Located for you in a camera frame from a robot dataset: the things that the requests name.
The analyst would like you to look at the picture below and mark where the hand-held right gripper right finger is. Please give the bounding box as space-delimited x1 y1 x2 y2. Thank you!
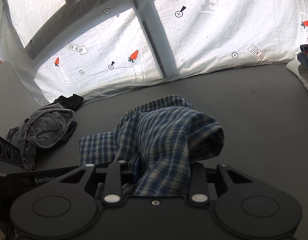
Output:
189 162 250 204

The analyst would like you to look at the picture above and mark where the white folded garment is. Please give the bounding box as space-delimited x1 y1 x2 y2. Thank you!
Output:
286 60 308 91

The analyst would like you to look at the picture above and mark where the blue plaid shirt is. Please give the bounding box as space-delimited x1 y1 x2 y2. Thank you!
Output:
79 95 224 197

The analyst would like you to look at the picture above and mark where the white printed curtain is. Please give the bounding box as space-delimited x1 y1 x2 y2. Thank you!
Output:
0 0 308 105

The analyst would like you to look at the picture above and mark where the grey garment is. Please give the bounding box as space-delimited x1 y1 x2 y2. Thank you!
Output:
6 104 76 172

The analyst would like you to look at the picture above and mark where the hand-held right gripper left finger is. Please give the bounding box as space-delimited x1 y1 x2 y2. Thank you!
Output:
59 154 142 204

